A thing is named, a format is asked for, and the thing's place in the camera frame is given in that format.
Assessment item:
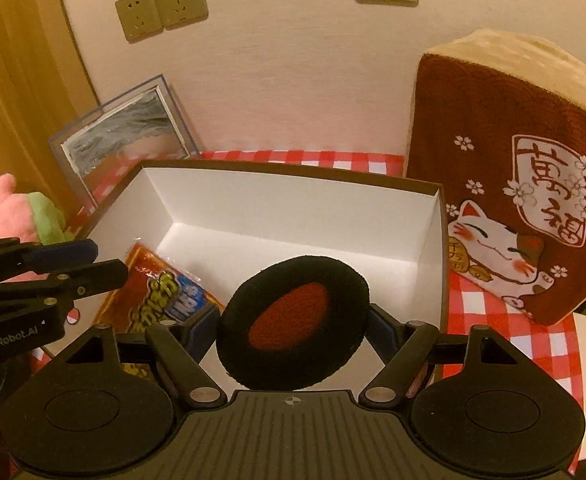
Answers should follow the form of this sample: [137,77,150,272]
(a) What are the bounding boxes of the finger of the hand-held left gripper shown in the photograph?
[0,259,130,318]
[0,238,100,281]

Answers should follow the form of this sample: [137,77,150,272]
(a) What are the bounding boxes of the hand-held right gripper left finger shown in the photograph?
[67,304,228,409]

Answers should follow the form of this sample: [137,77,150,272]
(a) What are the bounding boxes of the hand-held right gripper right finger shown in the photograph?
[357,304,522,409]

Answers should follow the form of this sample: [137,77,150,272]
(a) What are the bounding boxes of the black red headphone ear pad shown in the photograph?
[215,255,372,391]

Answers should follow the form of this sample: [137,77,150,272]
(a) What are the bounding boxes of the brown cardboard box white inside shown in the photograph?
[76,159,448,392]

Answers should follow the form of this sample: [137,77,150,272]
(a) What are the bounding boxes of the orange snack packet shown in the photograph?
[93,242,227,383]

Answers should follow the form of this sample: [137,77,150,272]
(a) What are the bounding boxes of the pink and green plush toy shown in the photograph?
[0,173,79,282]

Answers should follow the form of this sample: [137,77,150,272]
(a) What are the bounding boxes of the red white checkered tablecloth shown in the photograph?
[30,149,582,461]

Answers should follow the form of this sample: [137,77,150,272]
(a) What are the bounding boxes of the brown lucky cat cushion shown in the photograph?
[404,29,586,325]

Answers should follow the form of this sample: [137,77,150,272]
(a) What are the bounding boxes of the clear acrylic picture frame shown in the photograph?
[48,74,204,209]

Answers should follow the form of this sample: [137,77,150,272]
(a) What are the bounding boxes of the wooden wall panel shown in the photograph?
[0,0,100,242]

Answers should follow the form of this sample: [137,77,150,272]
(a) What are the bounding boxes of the olive wall power socket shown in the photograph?
[114,0,165,44]
[152,0,209,30]

